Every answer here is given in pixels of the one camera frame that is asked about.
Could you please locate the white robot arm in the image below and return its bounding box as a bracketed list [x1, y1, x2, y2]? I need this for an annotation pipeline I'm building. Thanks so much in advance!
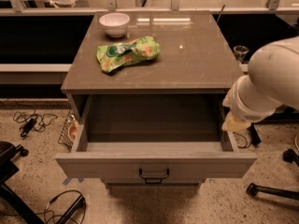
[221, 36, 299, 132]

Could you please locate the white ceramic bowl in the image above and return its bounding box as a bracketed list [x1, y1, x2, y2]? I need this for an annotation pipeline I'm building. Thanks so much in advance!
[99, 13, 130, 37]

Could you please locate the grey drawer cabinet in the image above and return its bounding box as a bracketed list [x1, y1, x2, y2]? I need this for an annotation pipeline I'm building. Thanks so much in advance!
[61, 10, 245, 190]

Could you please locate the black stand with cables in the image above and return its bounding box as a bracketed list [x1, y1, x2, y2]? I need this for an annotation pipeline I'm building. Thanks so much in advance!
[43, 189, 87, 224]

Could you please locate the grey top drawer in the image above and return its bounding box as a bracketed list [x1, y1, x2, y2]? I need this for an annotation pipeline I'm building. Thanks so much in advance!
[56, 94, 256, 186]

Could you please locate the black office chair base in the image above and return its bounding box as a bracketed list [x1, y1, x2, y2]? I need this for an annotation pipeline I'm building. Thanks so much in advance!
[0, 141, 44, 224]

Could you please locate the wire basket on floor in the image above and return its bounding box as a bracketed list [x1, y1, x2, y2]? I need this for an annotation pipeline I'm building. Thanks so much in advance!
[58, 110, 78, 151]

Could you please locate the green snack bag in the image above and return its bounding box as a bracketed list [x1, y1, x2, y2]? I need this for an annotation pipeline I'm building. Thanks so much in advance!
[96, 36, 160, 74]

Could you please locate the blue tape cross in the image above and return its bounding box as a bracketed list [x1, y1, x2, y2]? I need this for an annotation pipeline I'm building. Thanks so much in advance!
[63, 177, 84, 186]

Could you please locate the black power adapter with cable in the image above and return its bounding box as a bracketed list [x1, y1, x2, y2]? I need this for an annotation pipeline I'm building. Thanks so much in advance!
[13, 105, 58, 138]

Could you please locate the clear drinking glass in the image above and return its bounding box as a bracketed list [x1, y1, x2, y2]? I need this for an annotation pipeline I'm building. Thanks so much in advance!
[233, 45, 249, 63]

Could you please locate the black cable loop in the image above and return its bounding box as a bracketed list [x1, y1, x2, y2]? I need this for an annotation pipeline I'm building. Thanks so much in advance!
[234, 132, 252, 149]

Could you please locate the black chair leg with caster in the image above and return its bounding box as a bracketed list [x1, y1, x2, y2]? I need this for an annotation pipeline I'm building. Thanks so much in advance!
[246, 183, 299, 201]

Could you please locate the black bar on floor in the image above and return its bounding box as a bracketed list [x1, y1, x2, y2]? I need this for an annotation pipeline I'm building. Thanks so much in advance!
[249, 124, 261, 146]

